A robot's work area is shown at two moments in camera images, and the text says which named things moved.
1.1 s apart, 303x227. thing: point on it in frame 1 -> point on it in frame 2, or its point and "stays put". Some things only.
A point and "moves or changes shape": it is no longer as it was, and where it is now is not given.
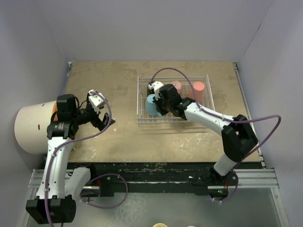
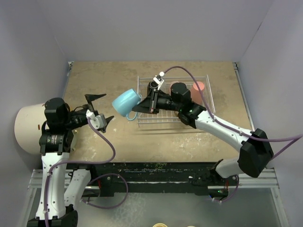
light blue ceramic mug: [151, 107] moves or changes shape
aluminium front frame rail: [247, 178] stays put
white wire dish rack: [195, 87] stays put
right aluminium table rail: [236, 66] stays put
